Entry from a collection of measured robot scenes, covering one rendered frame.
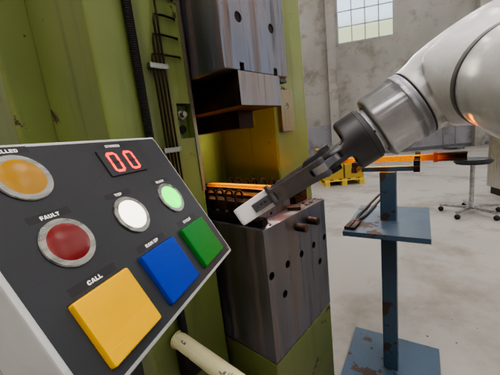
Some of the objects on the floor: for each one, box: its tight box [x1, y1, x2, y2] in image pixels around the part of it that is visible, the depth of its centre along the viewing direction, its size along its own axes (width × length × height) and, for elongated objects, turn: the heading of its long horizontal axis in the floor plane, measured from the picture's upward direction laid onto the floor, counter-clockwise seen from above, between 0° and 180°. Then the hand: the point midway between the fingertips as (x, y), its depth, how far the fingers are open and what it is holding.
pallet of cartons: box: [314, 149, 365, 188], centre depth 600 cm, size 129×99×72 cm
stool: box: [438, 157, 500, 221], centre depth 315 cm, size 59×62×66 cm
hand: (255, 206), depth 44 cm, fingers closed
